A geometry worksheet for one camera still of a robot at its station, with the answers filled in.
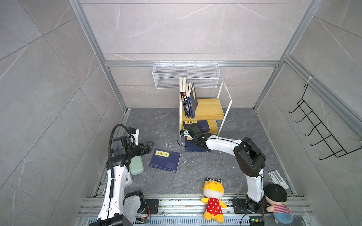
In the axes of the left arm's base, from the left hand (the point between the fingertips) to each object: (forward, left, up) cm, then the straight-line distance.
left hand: (144, 140), depth 80 cm
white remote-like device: (-20, -77, -15) cm, 81 cm away
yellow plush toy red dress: (-26, -37, -10) cm, 46 cm away
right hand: (+15, -34, -8) cm, 38 cm away
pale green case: (-10, +7, -15) cm, 19 cm away
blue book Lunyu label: (+25, -31, +6) cm, 40 cm away
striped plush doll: (-30, -69, -9) cm, 75 cm away
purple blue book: (+17, -37, -9) cm, 42 cm away
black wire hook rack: (-16, -89, +15) cm, 92 cm away
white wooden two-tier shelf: (+22, -40, +2) cm, 46 cm away
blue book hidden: (-4, -10, -18) cm, 21 cm away
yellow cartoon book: (+20, -42, -10) cm, 47 cm away
